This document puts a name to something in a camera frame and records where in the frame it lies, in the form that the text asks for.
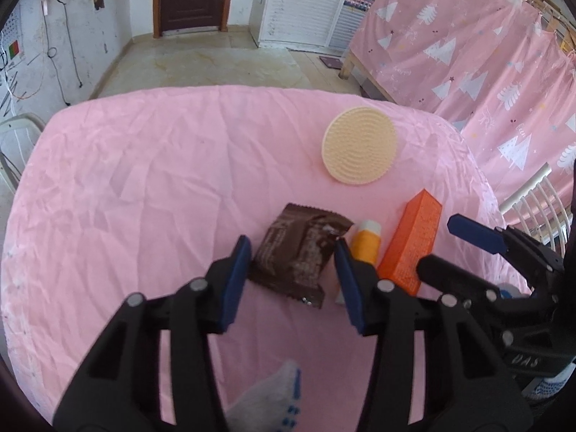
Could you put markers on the white louvred cabinet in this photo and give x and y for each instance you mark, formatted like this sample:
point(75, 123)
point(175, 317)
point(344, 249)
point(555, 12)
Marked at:
point(301, 4)

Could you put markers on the brown wall box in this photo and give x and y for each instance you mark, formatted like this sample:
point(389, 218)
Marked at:
point(97, 0)

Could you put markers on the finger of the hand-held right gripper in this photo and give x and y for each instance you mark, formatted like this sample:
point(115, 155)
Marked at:
point(454, 276)
point(477, 233)

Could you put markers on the pink tablecloth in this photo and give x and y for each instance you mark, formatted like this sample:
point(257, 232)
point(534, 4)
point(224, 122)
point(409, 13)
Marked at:
point(157, 180)

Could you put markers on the pink tree print curtain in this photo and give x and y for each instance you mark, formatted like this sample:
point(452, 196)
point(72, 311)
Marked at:
point(472, 54)

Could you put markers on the eye chart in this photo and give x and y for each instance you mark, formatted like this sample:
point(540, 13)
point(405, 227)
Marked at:
point(13, 40)

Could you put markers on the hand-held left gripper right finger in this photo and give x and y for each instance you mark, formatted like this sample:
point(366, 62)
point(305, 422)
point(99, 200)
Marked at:
point(348, 283)

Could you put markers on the orange box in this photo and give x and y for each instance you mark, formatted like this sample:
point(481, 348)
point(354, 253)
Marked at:
point(411, 238)

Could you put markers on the white slatted rack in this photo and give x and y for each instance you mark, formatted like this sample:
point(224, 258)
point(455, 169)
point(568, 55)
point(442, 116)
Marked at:
point(535, 198)

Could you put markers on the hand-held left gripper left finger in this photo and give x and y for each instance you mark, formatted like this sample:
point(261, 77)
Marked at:
point(236, 279)

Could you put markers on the beige round ribbed mat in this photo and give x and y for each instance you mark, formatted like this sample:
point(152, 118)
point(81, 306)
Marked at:
point(360, 144)

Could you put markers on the yellow tube white cap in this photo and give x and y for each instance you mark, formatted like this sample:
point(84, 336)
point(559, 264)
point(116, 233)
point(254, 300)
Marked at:
point(366, 247)

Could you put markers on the brown snack wrapper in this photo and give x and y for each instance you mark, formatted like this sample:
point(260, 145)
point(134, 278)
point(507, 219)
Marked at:
point(297, 252)

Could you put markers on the white metal chair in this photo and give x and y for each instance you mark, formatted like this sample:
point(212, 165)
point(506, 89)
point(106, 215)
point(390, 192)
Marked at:
point(20, 144)

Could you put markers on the floor scale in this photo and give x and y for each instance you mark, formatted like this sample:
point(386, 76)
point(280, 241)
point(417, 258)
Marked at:
point(331, 62)

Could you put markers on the person's left hand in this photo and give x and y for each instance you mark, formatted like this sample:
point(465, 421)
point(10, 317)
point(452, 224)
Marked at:
point(270, 400)

